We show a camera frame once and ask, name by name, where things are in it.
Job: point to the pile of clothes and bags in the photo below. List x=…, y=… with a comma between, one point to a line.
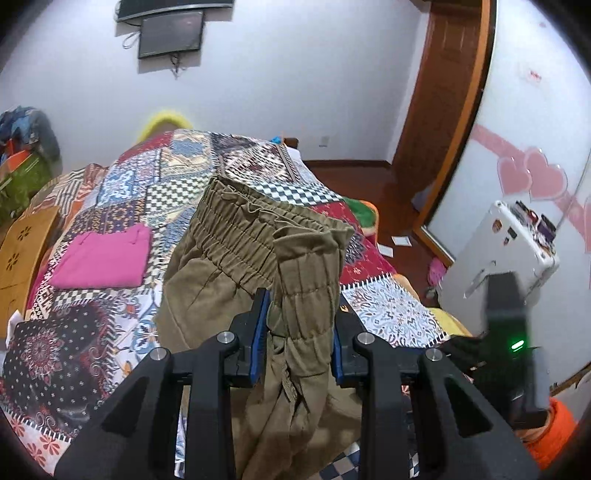
x=29, y=149

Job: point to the wooden headboard panel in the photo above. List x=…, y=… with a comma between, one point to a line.
x=21, y=253

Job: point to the colourful patchwork bedspread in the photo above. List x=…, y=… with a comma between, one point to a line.
x=73, y=347

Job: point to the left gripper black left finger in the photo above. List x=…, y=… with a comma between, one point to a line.
x=133, y=434

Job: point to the brown wooden door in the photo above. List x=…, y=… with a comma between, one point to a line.
x=453, y=68

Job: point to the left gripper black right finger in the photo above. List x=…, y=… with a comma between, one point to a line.
x=418, y=400

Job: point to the wall-mounted black monitor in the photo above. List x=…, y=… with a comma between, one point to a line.
x=170, y=33

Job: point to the orange sleeve forearm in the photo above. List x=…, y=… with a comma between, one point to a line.
x=546, y=442

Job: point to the olive green pants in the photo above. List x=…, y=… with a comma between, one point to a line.
x=296, y=419

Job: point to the yellow curved bed frame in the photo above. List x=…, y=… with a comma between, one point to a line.
x=163, y=121

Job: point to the green orange blanket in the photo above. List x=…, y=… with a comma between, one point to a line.
x=367, y=215

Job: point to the white paper on floor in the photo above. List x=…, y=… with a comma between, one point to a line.
x=386, y=251
x=402, y=241

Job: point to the white box with items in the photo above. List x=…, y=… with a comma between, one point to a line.
x=506, y=240

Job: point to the folded pink garment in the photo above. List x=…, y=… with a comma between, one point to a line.
x=96, y=261

